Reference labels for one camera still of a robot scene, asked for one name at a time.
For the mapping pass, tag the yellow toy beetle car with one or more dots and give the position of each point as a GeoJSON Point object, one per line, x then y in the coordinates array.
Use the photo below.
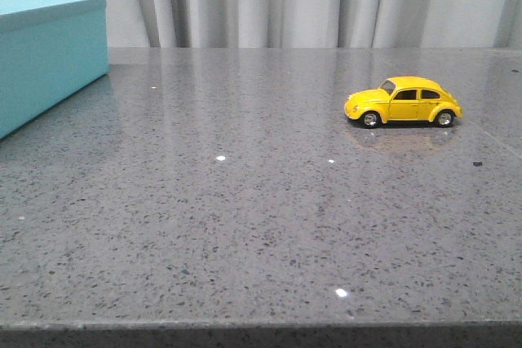
{"type": "Point", "coordinates": [403, 98]}

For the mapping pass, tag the light blue box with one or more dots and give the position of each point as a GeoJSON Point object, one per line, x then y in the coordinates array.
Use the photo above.
{"type": "Point", "coordinates": [49, 50]}

